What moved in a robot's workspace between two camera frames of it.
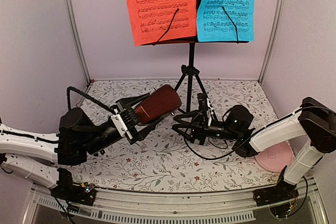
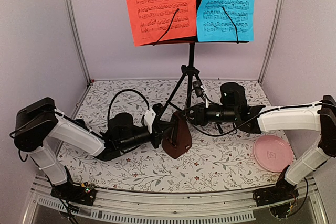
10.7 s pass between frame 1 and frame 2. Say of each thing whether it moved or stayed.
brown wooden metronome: moved
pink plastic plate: stayed
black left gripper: moved
